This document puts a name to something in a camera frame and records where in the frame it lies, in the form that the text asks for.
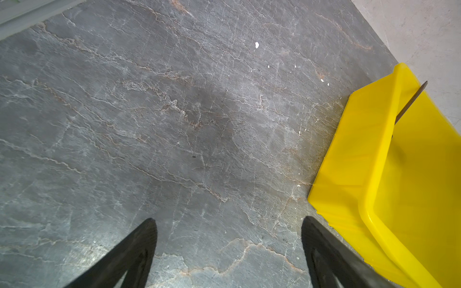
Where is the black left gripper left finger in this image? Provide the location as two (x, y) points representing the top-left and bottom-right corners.
(67, 218), (157, 288)

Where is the black yellow handled screwdriver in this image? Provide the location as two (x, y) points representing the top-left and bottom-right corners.
(394, 81), (428, 124)

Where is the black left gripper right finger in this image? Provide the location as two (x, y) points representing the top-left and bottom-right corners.
(301, 216), (393, 288)

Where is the yellow plastic bin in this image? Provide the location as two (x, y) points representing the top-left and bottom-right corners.
(308, 63), (461, 288)

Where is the left aluminium frame post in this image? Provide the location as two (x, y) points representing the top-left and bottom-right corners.
(1, 0), (83, 40)

